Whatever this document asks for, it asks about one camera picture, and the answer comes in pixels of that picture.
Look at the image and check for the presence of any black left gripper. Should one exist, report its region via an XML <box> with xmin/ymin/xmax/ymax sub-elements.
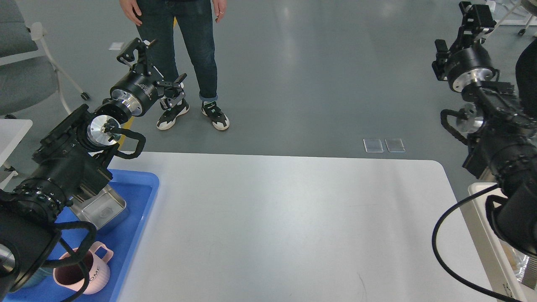
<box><xmin>110</xmin><ymin>38</ymin><xmax>187</xmax><ymax>117</ymax></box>

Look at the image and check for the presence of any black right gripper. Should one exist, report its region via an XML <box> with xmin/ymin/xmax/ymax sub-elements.
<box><xmin>432</xmin><ymin>1</ymin><xmax>497</xmax><ymax>93</ymax></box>

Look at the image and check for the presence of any stainless steel rectangular tin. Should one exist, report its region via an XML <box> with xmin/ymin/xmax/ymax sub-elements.
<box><xmin>70</xmin><ymin>184</ymin><xmax>129</xmax><ymax>234</ymax></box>

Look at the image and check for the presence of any pink ribbed mug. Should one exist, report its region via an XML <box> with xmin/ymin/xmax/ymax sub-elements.
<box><xmin>52</xmin><ymin>241</ymin><xmax>114</xmax><ymax>295</ymax></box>

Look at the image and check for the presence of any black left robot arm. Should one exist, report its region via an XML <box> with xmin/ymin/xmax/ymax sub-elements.
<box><xmin>0</xmin><ymin>38</ymin><xmax>186</xmax><ymax>302</ymax></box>

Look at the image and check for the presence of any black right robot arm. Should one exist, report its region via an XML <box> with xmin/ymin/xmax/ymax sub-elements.
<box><xmin>432</xmin><ymin>1</ymin><xmax>536</xmax><ymax>302</ymax></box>

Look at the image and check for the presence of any person's right hand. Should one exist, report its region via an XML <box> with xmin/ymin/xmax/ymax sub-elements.
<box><xmin>119</xmin><ymin>0</ymin><xmax>142</xmax><ymax>26</ymax></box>

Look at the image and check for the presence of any person's left hand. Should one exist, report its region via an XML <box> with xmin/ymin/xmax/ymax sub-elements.
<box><xmin>212</xmin><ymin>0</ymin><xmax>228</xmax><ymax>23</ymax></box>

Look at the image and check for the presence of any person in jeans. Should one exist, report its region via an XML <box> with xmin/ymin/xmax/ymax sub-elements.
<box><xmin>119</xmin><ymin>0</ymin><xmax>230</xmax><ymax>131</ymax></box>

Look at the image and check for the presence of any white chair base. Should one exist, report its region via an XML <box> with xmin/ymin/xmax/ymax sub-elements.
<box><xmin>485</xmin><ymin>0</ymin><xmax>537</xmax><ymax>36</ymax></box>

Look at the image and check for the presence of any blue plastic tray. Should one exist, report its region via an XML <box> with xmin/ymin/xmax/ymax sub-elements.
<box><xmin>5</xmin><ymin>169</ymin><xmax>159</xmax><ymax>302</ymax></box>

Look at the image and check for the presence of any grey office chair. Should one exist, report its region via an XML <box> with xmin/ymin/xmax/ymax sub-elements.
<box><xmin>0</xmin><ymin>0</ymin><xmax>90</xmax><ymax>119</ymax></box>

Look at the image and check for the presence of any clear plastic piece on floor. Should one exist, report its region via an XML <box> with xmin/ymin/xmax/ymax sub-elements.
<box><xmin>363</xmin><ymin>138</ymin><xmax>384</xmax><ymax>153</ymax></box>

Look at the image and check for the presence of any white side table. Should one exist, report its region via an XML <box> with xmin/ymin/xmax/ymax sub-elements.
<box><xmin>0</xmin><ymin>119</ymin><xmax>33</xmax><ymax>190</ymax></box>

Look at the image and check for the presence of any teal ceramic mug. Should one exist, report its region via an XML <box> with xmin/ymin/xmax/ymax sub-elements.
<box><xmin>17</xmin><ymin>267</ymin><xmax>53</xmax><ymax>289</ymax></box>

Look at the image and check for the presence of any white bin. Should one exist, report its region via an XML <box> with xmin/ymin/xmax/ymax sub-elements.
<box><xmin>461</xmin><ymin>188</ymin><xmax>537</xmax><ymax>302</ymax></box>

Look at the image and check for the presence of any crumpled foil in bin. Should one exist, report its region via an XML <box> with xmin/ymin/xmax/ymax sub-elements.
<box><xmin>517</xmin><ymin>255</ymin><xmax>537</xmax><ymax>290</ymax></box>

